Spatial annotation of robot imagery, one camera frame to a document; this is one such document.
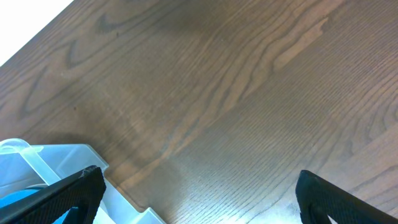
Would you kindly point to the dark blue bowl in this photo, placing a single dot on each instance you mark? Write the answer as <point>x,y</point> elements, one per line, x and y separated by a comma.
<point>24,193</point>

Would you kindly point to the clear plastic storage container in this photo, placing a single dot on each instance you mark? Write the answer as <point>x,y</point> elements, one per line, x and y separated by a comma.
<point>24,165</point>

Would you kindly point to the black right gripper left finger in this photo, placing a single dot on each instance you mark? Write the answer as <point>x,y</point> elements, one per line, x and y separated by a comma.
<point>77,197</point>

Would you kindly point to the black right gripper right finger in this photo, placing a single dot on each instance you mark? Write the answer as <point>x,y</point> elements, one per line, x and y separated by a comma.
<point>322,202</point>

